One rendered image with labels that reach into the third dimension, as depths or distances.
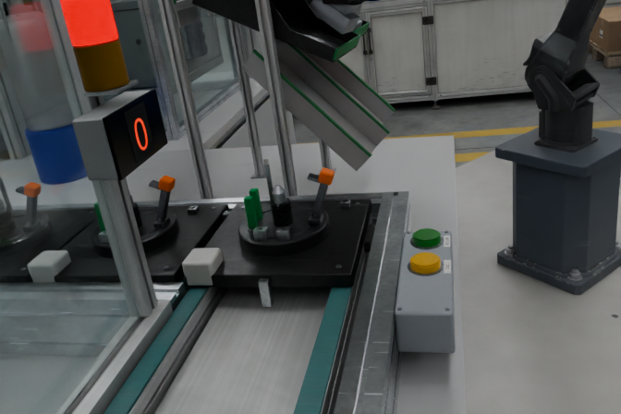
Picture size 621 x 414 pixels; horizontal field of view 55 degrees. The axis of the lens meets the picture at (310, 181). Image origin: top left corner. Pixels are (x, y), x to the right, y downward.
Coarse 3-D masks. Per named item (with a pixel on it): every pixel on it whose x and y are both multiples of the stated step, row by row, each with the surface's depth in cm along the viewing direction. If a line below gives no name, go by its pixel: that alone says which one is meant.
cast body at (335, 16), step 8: (312, 0) 105; (320, 0) 105; (312, 8) 106; (320, 8) 103; (328, 8) 102; (336, 8) 102; (344, 8) 101; (352, 8) 102; (320, 16) 103; (328, 16) 103; (336, 16) 102; (344, 16) 101; (352, 16) 103; (328, 24) 103; (336, 24) 103; (344, 24) 102; (352, 24) 104; (344, 32) 103
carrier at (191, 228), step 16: (128, 192) 102; (144, 208) 110; (176, 208) 108; (208, 208) 106; (224, 208) 105; (144, 224) 98; (160, 224) 95; (176, 224) 98; (192, 224) 100; (208, 224) 100; (144, 240) 92; (160, 240) 94; (176, 240) 95; (192, 240) 95; (208, 240) 97; (160, 256) 91; (176, 256) 90; (160, 272) 86; (176, 272) 86
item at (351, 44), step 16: (192, 0) 106; (208, 0) 105; (224, 0) 104; (240, 0) 103; (272, 0) 114; (288, 0) 113; (304, 0) 112; (224, 16) 105; (240, 16) 104; (256, 16) 103; (272, 16) 102; (288, 16) 114; (304, 16) 113; (288, 32) 102; (304, 32) 110; (320, 32) 112; (336, 32) 112; (352, 32) 111; (304, 48) 102; (320, 48) 101; (336, 48) 107; (352, 48) 110
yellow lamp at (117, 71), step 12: (84, 48) 64; (96, 48) 64; (108, 48) 64; (120, 48) 66; (84, 60) 64; (96, 60) 64; (108, 60) 65; (120, 60) 66; (84, 72) 65; (96, 72) 65; (108, 72) 65; (120, 72) 66; (84, 84) 66; (96, 84) 65; (108, 84) 65; (120, 84) 66
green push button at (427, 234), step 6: (426, 228) 88; (414, 234) 87; (420, 234) 86; (426, 234) 86; (432, 234) 86; (438, 234) 86; (414, 240) 86; (420, 240) 85; (426, 240) 85; (432, 240) 85; (438, 240) 85; (420, 246) 85; (426, 246) 85; (432, 246) 85
